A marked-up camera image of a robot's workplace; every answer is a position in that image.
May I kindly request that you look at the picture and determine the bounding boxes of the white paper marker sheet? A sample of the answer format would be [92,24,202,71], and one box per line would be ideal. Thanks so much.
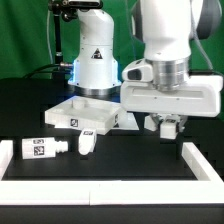
[113,113,139,130]

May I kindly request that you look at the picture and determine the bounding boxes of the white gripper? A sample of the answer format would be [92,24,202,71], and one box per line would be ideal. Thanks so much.
[120,59,223,131]

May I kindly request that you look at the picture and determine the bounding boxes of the white U-shaped obstacle frame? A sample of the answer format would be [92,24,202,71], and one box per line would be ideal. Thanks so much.
[0,140,224,205]

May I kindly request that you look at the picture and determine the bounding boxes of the white square table top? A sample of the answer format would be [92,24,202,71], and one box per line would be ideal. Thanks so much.
[45,96,126,135]

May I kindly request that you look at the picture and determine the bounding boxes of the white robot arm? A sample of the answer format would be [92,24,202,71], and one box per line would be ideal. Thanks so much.
[120,0,223,117]

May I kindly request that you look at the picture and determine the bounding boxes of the black cables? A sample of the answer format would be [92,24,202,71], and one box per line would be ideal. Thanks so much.
[21,63,73,80]

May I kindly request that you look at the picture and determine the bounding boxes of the black camera stand pole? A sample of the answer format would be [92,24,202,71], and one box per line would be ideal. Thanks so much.
[48,0,103,80]

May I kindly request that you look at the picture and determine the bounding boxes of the green backdrop curtain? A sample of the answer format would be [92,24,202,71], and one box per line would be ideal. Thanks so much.
[0,0,224,121]

